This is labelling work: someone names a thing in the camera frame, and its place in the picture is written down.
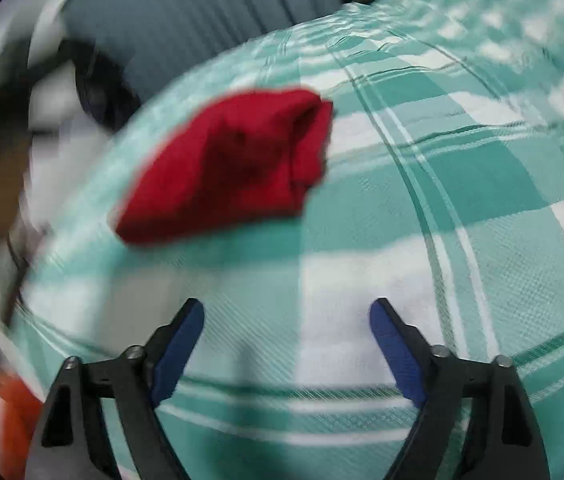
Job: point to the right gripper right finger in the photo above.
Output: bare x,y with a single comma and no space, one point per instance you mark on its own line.
503,439

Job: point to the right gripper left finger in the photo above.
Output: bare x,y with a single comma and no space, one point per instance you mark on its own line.
71,439

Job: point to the red rabbit sweater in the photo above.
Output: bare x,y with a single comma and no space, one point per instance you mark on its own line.
248,156

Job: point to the black hanging clothes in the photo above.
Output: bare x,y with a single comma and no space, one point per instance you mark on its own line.
100,85

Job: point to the orange fleece trousers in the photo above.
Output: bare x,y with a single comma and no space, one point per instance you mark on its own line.
20,412

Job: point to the teal plaid bed cover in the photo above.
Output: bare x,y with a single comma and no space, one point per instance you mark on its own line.
444,193

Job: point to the blue-grey curtain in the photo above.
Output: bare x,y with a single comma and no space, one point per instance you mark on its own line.
155,41

